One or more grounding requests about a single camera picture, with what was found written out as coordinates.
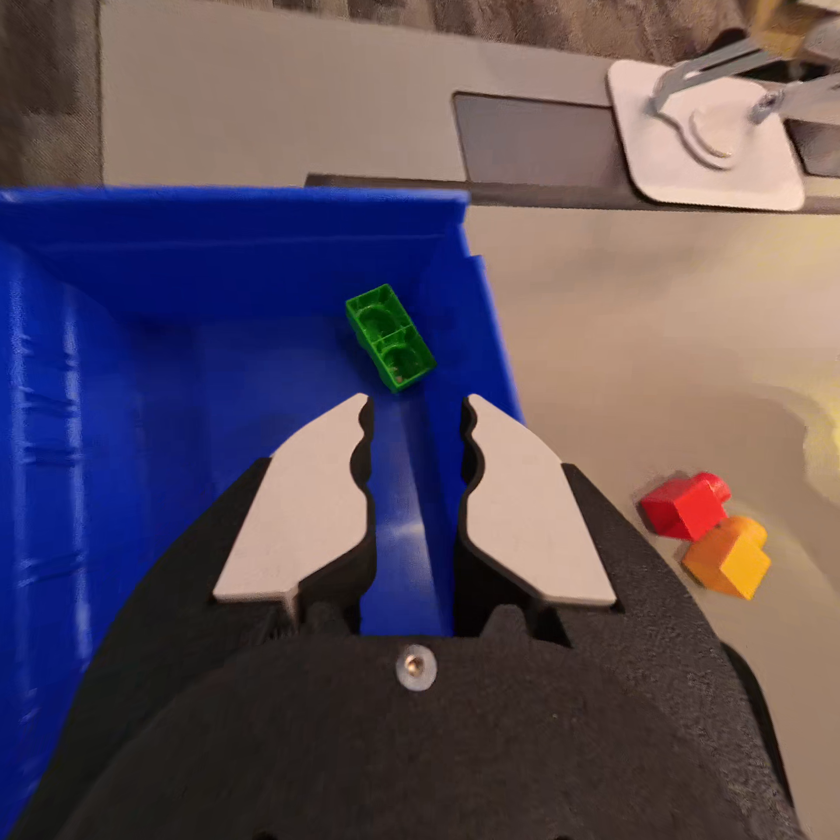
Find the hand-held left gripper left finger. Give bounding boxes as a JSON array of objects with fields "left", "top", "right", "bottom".
[{"left": 212, "top": 392, "right": 377, "bottom": 624}]

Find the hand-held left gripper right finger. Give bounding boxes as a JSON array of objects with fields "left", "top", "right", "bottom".
[{"left": 457, "top": 394, "right": 618, "bottom": 631}]

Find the red toy block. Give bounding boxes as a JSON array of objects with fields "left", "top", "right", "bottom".
[{"left": 640, "top": 471, "right": 731, "bottom": 540}]

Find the blue plastic bin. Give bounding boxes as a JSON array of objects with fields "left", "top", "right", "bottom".
[{"left": 0, "top": 185, "right": 526, "bottom": 829}]

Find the green two-stud toy block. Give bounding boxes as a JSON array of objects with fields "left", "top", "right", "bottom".
[{"left": 345, "top": 283, "right": 437, "bottom": 395}]

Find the orange toy block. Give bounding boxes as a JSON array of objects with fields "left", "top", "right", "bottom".
[{"left": 682, "top": 516, "right": 772, "bottom": 601}]

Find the grey desk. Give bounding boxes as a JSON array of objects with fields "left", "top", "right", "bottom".
[{"left": 98, "top": 0, "right": 840, "bottom": 840}]

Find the white stand base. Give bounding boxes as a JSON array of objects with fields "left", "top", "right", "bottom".
[{"left": 607, "top": 29, "right": 840, "bottom": 212}]

